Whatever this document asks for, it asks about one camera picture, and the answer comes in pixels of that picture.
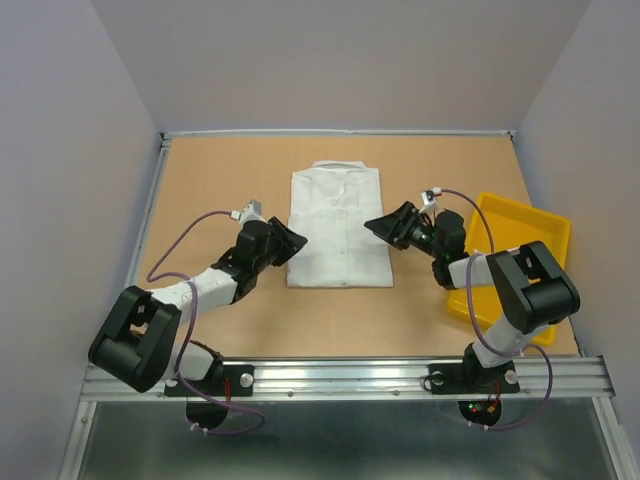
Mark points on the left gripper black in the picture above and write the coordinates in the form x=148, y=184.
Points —
x=288, y=242

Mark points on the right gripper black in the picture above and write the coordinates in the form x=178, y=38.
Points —
x=395, y=226

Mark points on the white long sleeve shirt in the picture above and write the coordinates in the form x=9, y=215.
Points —
x=330, y=202

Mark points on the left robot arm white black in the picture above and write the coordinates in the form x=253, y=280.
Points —
x=135, y=343

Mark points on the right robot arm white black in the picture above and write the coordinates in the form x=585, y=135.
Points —
x=533, y=289

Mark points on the yellow plastic tray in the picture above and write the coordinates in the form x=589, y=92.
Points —
x=512, y=224

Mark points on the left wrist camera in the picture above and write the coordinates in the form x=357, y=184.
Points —
x=252, y=211

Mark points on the aluminium mounting rail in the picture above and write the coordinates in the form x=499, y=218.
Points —
x=395, y=379

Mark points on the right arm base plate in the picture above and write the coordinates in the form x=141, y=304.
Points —
x=478, y=392

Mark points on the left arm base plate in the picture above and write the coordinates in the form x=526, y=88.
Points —
x=212, y=404

